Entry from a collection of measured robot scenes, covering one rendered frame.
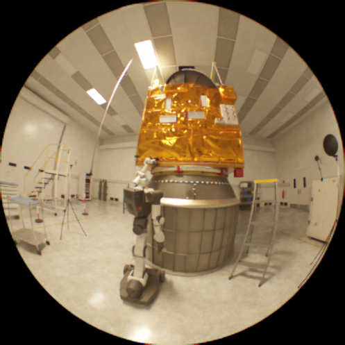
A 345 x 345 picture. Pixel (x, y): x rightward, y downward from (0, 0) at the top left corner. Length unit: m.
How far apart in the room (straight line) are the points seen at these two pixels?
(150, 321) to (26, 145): 7.55
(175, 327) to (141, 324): 0.32
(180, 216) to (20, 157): 7.36
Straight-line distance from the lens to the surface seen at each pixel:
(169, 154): 1.89
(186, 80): 3.41
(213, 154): 1.91
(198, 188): 1.65
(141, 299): 1.46
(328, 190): 3.48
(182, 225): 1.60
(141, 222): 1.27
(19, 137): 7.45
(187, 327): 1.49
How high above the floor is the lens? 1.39
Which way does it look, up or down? 8 degrees up
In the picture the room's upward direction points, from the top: 3 degrees clockwise
